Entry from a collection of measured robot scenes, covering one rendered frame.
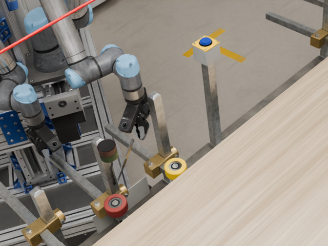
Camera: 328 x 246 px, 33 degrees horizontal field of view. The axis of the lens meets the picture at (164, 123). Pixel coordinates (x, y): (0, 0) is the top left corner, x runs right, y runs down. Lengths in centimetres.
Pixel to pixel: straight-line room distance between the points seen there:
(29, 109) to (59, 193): 99
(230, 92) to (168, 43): 73
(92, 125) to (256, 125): 139
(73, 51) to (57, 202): 121
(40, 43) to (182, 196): 84
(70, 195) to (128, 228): 112
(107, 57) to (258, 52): 216
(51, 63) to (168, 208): 80
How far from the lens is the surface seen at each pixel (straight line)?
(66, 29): 191
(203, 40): 199
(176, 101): 363
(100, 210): 198
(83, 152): 314
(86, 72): 192
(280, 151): 203
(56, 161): 220
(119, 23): 448
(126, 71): 186
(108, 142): 180
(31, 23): 224
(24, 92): 204
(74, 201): 292
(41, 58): 231
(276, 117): 215
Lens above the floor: 237
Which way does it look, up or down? 43 degrees down
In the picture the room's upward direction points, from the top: 11 degrees counter-clockwise
